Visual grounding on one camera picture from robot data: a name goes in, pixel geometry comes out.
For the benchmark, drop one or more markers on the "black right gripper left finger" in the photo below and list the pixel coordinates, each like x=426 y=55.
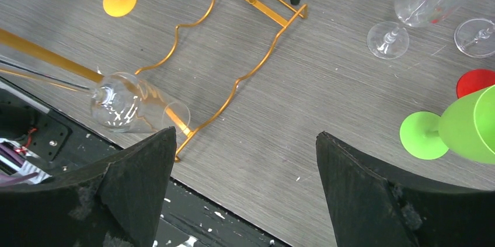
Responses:
x=115 y=201

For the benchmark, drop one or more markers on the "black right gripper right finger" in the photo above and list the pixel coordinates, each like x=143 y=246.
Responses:
x=374 y=203

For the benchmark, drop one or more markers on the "clear wine glass front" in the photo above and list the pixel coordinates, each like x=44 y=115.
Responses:
x=121 y=102

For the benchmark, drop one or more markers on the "clear wine glass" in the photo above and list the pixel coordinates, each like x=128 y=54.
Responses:
x=390 y=40
x=121 y=102

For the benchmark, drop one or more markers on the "green silicone wine glass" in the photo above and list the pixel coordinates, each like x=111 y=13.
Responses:
x=466 y=127

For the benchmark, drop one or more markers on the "red silicone wine glass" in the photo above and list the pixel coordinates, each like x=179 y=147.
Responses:
x=474 y=81

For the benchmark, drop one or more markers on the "clear tall flute glass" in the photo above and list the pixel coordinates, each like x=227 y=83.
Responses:
x=475 y=38

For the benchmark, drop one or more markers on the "gold wire wine glass rack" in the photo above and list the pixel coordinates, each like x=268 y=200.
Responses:
x=20 y=44

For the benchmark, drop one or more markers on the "black taped front rail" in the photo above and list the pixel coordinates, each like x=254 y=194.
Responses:
x=52 y=144

